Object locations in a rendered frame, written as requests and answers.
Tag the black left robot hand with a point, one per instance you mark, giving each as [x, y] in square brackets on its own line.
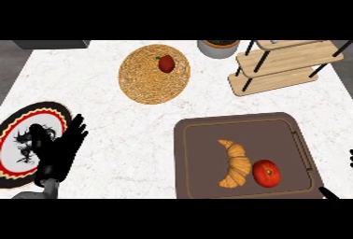
[59, 152]

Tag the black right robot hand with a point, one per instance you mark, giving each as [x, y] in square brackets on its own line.
[330, 193]

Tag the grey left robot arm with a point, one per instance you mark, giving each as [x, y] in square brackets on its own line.
[42, 192]

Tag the brown tray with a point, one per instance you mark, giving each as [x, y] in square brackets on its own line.
[249, 155]

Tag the golden croissant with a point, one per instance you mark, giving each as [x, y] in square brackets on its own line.
[236, 164]

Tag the wooden tiered shelf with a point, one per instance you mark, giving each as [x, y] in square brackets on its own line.
[282, 64]

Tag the dragon print plate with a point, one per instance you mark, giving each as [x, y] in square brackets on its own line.
[29, 144]

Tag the red tomato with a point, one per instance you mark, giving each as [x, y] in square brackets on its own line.
[267, 173]

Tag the round woven placemat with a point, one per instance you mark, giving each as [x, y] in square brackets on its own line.
[155, 74]

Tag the dark grey appliance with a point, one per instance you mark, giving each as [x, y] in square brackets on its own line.
[53, 44]

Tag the red strawberry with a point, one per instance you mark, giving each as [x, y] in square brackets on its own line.
[166, 63]

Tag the grey plant pot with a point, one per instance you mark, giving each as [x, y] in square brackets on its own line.
[220, 48]

